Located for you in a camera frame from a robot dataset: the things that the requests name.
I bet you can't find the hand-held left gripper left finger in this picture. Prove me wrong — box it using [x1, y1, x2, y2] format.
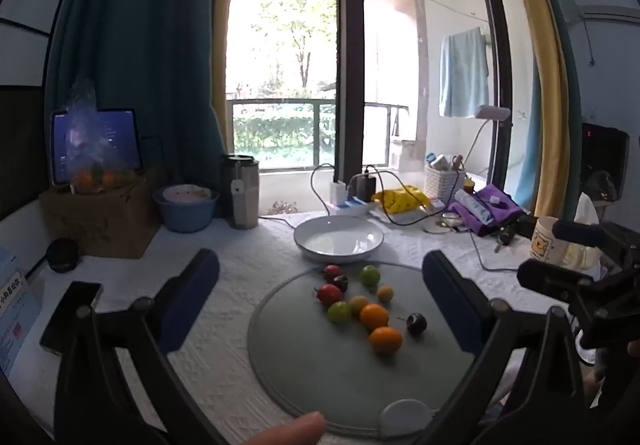
[52, 247, 226, 445]

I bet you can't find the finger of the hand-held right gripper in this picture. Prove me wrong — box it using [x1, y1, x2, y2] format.
[517, 259, 631, 306]
[552, 219, 640, 256]

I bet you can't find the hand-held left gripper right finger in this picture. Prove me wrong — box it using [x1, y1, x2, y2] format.
[415, 250, 591, 445]

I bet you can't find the small orange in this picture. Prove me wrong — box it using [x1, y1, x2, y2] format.
[369, 326, 404, 356]
[360, 303, 390, 331]

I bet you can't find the white plate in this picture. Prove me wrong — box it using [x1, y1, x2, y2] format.
[293, 216, 385, 262]

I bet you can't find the grey round mat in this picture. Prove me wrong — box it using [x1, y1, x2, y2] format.
[247, 261, 493, 438]

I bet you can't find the person's left hand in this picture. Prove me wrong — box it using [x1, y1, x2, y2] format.
[257, 411, 327, 445]

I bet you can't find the white tissue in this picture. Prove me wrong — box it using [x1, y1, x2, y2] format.
[575, 192, 601, 226]

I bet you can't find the white printed mug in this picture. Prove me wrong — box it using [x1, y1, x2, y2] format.
[529, 216, 568, 266]

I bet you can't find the bunch of keys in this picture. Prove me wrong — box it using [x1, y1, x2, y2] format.
[494, 224, 516, 253]

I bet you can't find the blue bowl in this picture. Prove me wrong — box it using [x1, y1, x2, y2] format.
[152, 185, 220, 233]

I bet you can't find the purple bag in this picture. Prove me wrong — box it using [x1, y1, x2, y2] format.
[447, 183, 523, 238]

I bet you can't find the teal curtain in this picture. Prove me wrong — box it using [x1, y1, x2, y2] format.
[515, 75, 543, 213]
[45, 0, 226, 186]

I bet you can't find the black device with red display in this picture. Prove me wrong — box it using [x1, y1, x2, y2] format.
[580, 122, 630, 200]

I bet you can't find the white tube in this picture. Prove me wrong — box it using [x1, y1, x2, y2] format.
[454, 190, 493, 226]

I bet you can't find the cardboard box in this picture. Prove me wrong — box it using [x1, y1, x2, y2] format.
[39, 170, 166, 260]

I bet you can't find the steel tumbler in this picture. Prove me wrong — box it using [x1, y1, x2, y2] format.
[221, 154, 261, 230]

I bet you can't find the yellow printed bag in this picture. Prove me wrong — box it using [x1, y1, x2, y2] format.
[372, 185, 432, 214]

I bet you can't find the large red cherry tomato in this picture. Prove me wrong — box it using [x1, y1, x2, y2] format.
[315, 283, 344, 306]

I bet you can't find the white round disc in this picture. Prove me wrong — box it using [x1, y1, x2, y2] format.
[381, 399, 432, 436]

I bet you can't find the white woven basket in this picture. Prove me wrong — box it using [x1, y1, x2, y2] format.
[424, 162, 466, 204]

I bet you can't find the black smartphone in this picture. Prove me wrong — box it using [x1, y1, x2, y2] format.
[39, 281, 104, 356]

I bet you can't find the black round speaker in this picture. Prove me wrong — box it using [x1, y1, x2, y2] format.
[46, 238, 81, 273]

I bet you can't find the white power strip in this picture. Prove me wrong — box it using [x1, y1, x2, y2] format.
[327, 197, 381, 218]

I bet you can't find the white desk lamp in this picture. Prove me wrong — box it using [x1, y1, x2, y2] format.
[467, 105, 513, 193]

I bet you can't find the yellow curtain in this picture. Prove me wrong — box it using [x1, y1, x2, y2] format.
[492, 0, 571, 220]
[210, 0, 248, 160]

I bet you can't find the tablet computer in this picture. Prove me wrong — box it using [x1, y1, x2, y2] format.
[50, 108, 143, 188]

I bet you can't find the blue printed card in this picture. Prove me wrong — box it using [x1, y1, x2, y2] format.
[0, 247, 43, 378]

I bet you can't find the clear plastic bag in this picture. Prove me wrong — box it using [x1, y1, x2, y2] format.
[65, 77, 138, 196]

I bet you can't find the light blue towel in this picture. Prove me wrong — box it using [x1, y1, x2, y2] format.
[439, 27, 490, 118]

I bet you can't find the balcony railing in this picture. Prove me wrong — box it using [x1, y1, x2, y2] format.
[227, 97, 411, 170]

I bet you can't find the grey cable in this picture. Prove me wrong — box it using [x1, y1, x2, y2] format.
[467, 225, 521, 272]

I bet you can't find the black charger cable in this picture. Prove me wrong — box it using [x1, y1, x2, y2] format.
[260, 164, 341, 227]
[362, 165, 436, 227]

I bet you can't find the dark window frame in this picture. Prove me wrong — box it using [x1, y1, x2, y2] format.
[336, 0, 366, 180]

